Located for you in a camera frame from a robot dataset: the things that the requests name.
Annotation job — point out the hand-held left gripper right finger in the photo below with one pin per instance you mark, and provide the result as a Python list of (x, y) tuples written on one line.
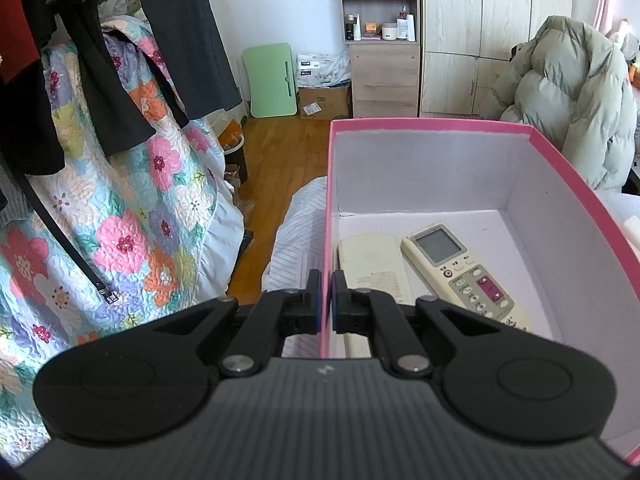
[(337, 305)]

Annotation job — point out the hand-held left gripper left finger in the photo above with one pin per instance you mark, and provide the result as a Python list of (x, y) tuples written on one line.
[(318, 305)]

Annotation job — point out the large cream remote control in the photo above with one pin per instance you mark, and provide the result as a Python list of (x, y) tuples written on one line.
[(370, 260)]

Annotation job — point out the pink cardboard box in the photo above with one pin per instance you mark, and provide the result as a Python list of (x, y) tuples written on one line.
[(425, 170)]

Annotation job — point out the dark waste bin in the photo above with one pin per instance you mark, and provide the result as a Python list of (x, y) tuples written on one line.
[(235, 160)]

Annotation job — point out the brown cardboard box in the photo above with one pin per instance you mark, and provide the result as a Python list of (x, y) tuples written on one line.
[(325, 102)]

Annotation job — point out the floral quilt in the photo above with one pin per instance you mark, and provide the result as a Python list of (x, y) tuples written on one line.
[(125, 210)]

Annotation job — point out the light wooden bookshelf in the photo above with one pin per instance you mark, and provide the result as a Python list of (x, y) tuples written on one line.
[(385, 80)]

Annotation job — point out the green folding table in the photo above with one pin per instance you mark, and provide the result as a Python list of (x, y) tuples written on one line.
[(270, 80)]

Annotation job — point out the black belt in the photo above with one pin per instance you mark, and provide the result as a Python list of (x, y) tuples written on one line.
[(75, 256)]

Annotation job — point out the white jar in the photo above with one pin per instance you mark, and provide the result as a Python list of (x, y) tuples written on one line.
[(389, 31)]

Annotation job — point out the dark grey hanging shirt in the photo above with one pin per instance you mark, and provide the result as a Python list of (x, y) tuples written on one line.
[(190, 35)]

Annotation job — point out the white power adapter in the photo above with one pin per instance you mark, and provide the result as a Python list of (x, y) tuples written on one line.
[(634, 230)]

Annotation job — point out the grey-green puffer jacket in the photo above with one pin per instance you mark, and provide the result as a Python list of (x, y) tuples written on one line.
[(565, 100)]

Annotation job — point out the black hanging garment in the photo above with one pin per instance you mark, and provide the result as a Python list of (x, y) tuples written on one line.
[(90, 85)]

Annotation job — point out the grey knit garment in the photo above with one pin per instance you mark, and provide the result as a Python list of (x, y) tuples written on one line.
[(10, 195)]

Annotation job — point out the light wooden wardrobe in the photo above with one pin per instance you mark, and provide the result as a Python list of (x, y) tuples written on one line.
[(500, 10)]

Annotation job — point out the white goose plush toy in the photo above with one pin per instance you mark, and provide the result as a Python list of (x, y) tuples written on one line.
[(627, 40)]

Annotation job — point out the red hanging cloth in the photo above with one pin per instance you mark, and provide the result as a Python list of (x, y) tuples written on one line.
[(15, 10)]

